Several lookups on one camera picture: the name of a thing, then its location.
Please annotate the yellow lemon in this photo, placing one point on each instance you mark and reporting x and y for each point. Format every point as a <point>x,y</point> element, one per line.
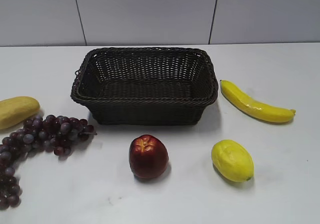
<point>232,161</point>

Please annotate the purple grape bunch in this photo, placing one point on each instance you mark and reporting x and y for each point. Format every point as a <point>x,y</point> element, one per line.
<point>52,134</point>

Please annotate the dark brown wicker basket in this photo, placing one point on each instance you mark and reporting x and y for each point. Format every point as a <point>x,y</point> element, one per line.
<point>155,86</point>

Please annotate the yellow banana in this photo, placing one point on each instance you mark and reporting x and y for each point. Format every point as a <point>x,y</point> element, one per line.
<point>254,108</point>

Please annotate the yellow mango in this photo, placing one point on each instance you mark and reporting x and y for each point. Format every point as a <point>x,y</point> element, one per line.
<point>17,109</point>

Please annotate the red apple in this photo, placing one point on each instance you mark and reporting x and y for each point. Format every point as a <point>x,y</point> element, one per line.
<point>148,157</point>

